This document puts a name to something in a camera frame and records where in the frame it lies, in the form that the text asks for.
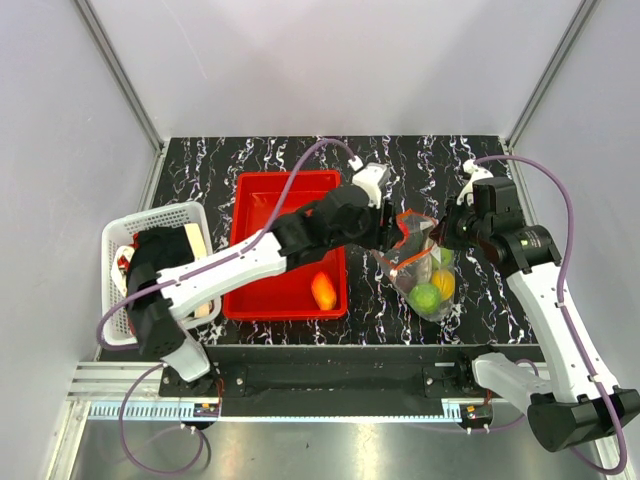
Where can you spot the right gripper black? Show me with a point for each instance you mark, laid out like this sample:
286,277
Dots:
442,233

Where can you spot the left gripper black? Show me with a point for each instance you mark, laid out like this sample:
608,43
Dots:
384,236

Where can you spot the clear zip top bag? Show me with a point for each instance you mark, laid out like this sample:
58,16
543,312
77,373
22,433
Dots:
396,264

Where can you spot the orange fake mango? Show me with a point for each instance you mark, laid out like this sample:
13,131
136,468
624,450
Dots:
323,291

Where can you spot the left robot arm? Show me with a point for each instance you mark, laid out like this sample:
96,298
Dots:
166,282

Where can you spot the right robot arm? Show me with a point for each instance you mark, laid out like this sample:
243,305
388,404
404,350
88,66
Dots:
581,401

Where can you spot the green fake lime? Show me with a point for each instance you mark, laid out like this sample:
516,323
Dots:
443,259

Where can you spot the grey fake fish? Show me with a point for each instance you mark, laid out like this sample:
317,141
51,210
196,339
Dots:
423,265

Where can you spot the yellow fake lemon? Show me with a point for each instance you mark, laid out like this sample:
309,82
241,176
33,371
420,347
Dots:
444,280

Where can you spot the green fake custard apple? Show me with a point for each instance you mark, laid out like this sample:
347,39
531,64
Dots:
425,299

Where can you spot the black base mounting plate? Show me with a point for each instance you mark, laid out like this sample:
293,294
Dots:
330,383

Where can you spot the black cloth in basket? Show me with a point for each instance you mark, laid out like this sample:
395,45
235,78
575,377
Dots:
156,249

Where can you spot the white plastic basket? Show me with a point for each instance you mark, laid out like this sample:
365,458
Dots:
117,249

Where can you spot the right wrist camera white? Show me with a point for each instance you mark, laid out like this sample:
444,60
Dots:
476,173

